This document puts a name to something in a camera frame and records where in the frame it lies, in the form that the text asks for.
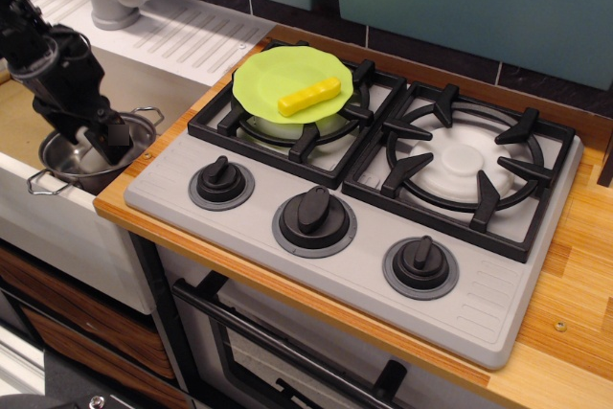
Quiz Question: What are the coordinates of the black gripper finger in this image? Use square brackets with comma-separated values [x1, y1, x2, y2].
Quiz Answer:
[47, 114, 89, 144]
[85, 124, 133, 165]

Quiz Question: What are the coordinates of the wooden drawer front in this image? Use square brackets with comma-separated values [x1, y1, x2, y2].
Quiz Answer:
[1, 241, 191, 408]

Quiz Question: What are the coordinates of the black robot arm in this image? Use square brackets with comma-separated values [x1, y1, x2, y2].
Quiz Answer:
[1, 0, 133, 165]

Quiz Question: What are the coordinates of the white right burner cap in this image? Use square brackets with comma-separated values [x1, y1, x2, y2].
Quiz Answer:
[397, 124, 514, 203]

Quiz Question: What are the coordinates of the white burner cap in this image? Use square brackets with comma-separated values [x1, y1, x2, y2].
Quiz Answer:
[397, 124, 514, 203]
[241, 114, 359, 147]

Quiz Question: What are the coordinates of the black right burner grate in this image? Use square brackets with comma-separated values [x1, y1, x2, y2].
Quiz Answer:
[343, 82, 579, 262]

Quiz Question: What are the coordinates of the grey toy stovetop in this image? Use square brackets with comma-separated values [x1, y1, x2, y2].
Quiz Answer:
[123, 39, 585, 372]

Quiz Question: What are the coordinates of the black middle stove knob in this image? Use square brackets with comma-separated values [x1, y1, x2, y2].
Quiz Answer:
[272, 186, 357, 259]

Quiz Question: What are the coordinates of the white toy mushroom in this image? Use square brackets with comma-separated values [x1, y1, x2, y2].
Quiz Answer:
[76, 127, 111, 173]

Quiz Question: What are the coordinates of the lime green plate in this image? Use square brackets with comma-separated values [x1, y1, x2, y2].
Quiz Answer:
[232, 46, 353, 125]

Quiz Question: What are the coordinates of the black oven door handle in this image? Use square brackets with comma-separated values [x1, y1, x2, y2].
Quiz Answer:
[171, 279, 406, 408]

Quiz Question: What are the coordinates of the white toy sink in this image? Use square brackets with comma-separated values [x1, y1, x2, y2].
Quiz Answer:
[1, 0, 272, 314]

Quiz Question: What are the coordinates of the white left burner cap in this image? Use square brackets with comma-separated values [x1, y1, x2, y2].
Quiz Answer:
[241, 114, 359, 147]

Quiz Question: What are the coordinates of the black stove knob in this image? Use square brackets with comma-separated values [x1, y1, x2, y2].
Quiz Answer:
[382, 236, 460, 301]
[272, 186, 357, 259]
[188, 155, 255, 212]

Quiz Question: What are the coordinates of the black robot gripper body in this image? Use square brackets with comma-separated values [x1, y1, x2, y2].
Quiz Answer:
[9, 24, 124, 129]

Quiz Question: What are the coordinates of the stainless steel pot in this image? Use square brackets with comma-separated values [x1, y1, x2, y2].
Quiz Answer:
[26, 106, 165, 195]

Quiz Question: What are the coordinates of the black burner grate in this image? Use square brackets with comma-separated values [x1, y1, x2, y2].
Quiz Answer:
[188, 40, 407, 189]
[343, 82, 579, 262]

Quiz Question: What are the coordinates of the black right stove knob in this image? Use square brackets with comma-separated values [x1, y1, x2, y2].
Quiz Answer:
[382, 236, 460, 301]

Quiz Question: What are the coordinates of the black left stove knob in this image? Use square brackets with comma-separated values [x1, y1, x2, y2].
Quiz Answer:
[188, 155, 255, 212]

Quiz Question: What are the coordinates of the black left burner grate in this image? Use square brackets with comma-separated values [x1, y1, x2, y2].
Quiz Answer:
[188, 40, 407, 189]

